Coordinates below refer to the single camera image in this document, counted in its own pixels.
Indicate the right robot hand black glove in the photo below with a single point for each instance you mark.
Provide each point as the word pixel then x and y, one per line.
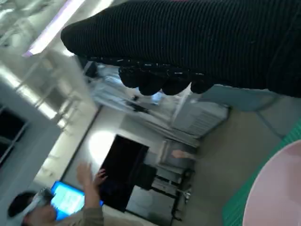
pixel 188 37

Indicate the pink bowl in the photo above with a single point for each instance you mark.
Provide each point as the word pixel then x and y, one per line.
pixel 279 188

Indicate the white cabinet with vent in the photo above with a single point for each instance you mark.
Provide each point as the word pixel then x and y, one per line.
pixel 200 122

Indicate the grey framed box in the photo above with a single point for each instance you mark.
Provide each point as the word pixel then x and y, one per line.
pixel 178 154

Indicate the black monitor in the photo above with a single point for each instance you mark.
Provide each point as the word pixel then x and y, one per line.
pixel 122 169

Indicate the green cutting mat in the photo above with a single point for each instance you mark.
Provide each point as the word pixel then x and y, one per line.
pixel 235 204

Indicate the person with headset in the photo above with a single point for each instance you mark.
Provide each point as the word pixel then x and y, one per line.
pixel 89 212

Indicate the bright blue computer screen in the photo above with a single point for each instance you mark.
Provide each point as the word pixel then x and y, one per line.
pixel 65 197

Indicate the white VR headset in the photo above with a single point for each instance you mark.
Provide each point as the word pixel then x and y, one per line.
pixel 35 202

